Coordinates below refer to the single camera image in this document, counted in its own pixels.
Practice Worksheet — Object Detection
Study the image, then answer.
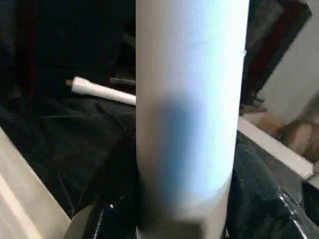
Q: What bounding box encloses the dark metal rail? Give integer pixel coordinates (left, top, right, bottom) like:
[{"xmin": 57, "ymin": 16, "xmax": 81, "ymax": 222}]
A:
[{"xmin": 109, "ymin": 77, "xmax": 137, "ymax": 87}]

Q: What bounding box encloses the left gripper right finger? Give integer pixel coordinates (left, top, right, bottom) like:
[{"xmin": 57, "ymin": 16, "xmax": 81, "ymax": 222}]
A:
[{"xmin": 225, "ymin": 130, "xmax": 319, "ymax": 239}]

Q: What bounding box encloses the black work mat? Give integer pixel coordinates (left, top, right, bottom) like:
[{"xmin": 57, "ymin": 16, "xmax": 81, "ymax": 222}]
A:
[{"xmin": 0, "ymin": 93, "xmax": 140, "ymax": 220}]

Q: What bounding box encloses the white flat board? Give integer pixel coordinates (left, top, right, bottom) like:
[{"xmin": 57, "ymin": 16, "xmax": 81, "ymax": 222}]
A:
[{"xmin": 236, "ymin": 115, "xmax": 315, "ymax": 179}]

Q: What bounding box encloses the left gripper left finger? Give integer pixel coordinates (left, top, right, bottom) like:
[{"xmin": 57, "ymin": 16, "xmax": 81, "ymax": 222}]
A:
[{"xmin": 83, "ymin": 139, "xmax": 138, "ymax": 239}]

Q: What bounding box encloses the white plastic table leg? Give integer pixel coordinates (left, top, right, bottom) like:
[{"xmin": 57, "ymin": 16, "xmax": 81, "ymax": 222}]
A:
[
  {"xmin": 135, "ymin": 0, "xmax": 250, "ymax": 239},
  {"xmin": 71, "ymin": 76, "xmax": 137, "ymax": 106}
]

